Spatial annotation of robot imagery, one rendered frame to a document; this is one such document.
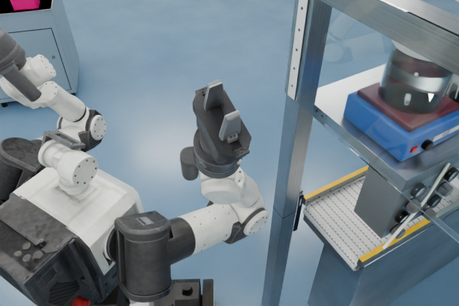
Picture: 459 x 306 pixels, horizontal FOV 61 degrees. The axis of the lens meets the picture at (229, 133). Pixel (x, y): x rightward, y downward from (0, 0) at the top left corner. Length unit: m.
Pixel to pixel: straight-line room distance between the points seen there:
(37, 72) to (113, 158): 1.75
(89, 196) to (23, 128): 2.40
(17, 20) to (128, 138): 1.09
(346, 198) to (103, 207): 0.89
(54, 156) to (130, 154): 1.93
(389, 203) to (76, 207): 0.72
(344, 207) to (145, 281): 0.82
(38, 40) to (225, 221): 2.48
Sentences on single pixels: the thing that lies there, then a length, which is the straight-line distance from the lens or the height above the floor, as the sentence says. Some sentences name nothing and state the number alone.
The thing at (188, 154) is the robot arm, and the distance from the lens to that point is 0.70.
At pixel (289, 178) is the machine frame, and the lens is 1.25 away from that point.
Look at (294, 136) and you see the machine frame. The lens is 1.13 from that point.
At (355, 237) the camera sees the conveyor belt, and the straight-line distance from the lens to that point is 1.37.
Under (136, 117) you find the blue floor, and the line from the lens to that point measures 3.08.
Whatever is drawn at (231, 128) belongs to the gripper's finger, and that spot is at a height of 1.53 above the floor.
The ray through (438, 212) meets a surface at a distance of 0.84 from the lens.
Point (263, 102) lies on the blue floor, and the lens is 3.16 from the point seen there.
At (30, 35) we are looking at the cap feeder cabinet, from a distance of 3.16.
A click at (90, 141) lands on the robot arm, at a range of 1.24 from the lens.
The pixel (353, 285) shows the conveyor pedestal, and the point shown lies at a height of 0.48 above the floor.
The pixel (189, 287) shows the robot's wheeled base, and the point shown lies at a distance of 1.85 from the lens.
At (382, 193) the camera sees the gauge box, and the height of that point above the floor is 1.15.
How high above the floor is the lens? 1.88
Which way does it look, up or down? 41 degrees down
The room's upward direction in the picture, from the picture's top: straight up
